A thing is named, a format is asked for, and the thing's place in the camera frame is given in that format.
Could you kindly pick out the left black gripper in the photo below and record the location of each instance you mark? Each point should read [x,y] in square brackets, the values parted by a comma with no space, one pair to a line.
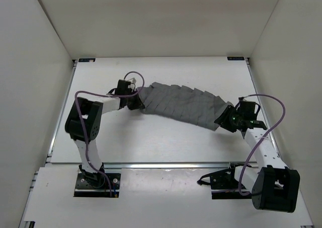
[138,105]

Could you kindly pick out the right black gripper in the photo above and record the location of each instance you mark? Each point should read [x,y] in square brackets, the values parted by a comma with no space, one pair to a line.
[223,120]

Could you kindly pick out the grey pleated skirt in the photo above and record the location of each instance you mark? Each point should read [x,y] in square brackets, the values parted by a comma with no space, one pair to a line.
[182,103]

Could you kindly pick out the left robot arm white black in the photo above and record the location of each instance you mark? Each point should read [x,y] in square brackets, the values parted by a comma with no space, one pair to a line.
[83,125]

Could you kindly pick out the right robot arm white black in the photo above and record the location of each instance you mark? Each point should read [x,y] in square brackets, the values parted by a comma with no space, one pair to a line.
[272,185]

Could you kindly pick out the left blue corner label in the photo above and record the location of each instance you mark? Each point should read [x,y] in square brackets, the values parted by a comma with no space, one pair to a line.
[86,60]

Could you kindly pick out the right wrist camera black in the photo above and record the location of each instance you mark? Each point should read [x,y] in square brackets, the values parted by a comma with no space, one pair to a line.
[247,109]

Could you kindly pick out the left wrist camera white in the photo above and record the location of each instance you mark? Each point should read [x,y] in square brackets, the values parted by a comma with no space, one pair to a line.
[132,83]

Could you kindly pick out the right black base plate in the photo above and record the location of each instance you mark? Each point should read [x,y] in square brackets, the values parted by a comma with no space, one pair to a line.
[224,186]

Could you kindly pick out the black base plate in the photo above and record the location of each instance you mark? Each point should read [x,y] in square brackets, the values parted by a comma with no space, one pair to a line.
[224,186]
[85,187]

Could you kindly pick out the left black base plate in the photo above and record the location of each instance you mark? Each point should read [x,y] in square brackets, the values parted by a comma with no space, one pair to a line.
[85,187]

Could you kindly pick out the aluminium table front rail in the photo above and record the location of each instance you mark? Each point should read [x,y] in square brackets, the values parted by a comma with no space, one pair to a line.
[167,165]

